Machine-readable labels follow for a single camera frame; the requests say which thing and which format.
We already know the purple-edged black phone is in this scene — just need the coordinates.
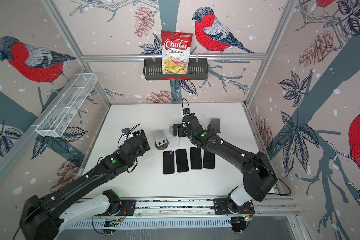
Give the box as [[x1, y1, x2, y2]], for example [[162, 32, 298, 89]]
[[163, 151, 175, 175]]

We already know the white wire wall basket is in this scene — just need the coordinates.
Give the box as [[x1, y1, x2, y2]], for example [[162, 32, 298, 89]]
[[36, 73, 98, 137]]

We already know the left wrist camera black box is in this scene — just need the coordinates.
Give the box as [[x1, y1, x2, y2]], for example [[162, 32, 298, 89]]
[[122, 128, 130, 136]]

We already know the green-edged black phone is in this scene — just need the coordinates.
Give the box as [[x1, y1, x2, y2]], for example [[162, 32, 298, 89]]
[[190, 147, 203, 170]]

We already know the black wall basket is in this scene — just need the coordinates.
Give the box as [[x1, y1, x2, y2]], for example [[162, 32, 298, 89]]
[[143, 57, 209, 81]]

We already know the black phone with label sticker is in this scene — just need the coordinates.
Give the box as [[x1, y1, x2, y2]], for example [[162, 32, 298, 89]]
[[203, 151, 215, 170]]

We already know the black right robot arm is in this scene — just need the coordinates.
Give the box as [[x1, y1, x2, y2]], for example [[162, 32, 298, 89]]
[[182, 113, 277, 206]]

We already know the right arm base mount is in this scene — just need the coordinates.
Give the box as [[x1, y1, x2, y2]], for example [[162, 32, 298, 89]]
[[210, 186, 255, 216]]

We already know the white phone stand left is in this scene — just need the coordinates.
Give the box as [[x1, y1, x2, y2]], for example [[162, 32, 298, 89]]
[[169, 126, 180, 148]]

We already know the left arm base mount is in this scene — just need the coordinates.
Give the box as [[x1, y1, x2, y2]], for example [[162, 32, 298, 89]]
[[95, 190, 137, 217]]

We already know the black camera cable right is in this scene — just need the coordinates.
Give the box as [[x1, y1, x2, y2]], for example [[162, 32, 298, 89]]
[[181, 98, 192, 115]]

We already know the Chuba cassava chips bag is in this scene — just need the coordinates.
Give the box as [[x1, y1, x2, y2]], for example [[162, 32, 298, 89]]
[[161, 31, 193, 74]]

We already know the silver-edged black phone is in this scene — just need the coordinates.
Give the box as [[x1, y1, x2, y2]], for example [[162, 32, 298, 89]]
[[176, 149, 189, 173]]

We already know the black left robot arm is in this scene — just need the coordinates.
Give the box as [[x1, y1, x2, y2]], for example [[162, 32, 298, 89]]
[[19, 130, 150, 240]]

